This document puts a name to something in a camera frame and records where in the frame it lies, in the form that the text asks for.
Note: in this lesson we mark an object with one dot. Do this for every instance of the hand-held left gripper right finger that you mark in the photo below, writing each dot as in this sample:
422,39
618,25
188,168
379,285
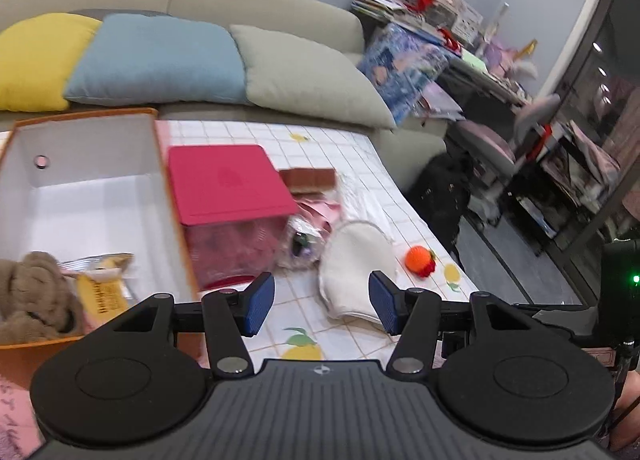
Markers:
382,302

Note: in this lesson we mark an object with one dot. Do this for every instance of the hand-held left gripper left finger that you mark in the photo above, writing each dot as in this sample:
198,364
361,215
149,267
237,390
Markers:
260,302

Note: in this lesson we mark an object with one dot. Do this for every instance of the white cloth mitt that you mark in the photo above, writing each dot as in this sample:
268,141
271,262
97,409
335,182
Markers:
355,265

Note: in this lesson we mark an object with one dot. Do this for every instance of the orange crochet ball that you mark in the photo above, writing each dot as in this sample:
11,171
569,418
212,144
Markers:
417,260

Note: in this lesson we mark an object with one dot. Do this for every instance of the orange storage box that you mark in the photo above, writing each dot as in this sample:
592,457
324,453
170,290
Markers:
90,200

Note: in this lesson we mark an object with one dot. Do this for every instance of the clear plastic bag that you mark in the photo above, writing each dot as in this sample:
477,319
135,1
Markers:
300,242

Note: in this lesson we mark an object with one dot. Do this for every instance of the pink packet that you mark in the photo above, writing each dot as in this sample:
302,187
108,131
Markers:
320,212

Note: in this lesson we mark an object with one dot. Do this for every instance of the black backpack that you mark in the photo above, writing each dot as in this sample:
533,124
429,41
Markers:
440,205

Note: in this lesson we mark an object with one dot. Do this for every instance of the clear box with red lid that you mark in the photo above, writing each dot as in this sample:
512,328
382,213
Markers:
225,185

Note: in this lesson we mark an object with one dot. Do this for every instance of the yellow snack packet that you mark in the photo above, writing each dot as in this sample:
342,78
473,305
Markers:
102,290

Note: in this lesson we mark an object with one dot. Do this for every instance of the checked fruit-print tablecloth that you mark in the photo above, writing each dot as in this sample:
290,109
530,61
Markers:
320,144

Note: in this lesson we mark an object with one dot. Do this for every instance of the glass door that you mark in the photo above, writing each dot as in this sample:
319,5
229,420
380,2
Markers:
595,104

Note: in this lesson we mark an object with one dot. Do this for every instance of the pink and grey chair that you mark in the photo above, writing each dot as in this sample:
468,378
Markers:
492,144

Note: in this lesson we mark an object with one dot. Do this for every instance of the pink paper stack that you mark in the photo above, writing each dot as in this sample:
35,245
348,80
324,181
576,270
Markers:
440,102

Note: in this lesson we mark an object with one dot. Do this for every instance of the brown plush toy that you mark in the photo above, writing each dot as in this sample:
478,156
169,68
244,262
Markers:
35,295

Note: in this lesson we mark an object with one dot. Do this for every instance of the grey-green pillow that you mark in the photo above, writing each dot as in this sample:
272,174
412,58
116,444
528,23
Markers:
310,74

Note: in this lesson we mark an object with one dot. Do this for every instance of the blue printed box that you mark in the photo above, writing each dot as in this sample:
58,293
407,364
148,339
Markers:
400,69

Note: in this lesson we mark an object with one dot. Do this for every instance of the cluttered desk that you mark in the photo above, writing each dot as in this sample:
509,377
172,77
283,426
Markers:
480,72

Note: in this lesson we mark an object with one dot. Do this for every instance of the light blue pillow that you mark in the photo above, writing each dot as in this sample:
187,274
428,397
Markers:
160,59

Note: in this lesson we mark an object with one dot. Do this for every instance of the pink printed blanket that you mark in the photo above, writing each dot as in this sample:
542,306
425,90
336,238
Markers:
15,415

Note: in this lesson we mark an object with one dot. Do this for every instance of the white printed carton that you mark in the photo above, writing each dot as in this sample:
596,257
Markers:
457,17

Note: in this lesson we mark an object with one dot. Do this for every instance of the stack of books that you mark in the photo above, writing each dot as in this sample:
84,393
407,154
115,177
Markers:
377,4

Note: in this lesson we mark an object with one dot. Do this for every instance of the yellow pillow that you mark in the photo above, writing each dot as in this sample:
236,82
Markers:
35,59

